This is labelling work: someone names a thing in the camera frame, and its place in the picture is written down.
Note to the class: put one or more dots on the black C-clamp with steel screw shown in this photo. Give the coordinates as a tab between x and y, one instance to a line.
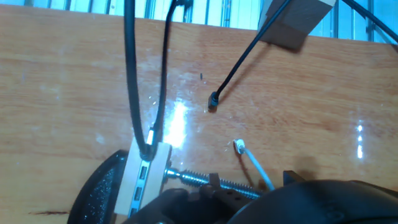
99	193

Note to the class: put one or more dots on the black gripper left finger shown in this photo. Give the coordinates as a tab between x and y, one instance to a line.
199	205

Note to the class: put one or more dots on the tan plug connector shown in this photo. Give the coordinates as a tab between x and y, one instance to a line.
292	28

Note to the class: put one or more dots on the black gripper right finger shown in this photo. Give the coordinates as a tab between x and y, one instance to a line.
292	178

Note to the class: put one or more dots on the large varnished wooden board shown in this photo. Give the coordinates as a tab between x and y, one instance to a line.
62	109

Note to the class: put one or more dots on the silver USB hub docking station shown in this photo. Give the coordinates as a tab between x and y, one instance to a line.
141	186

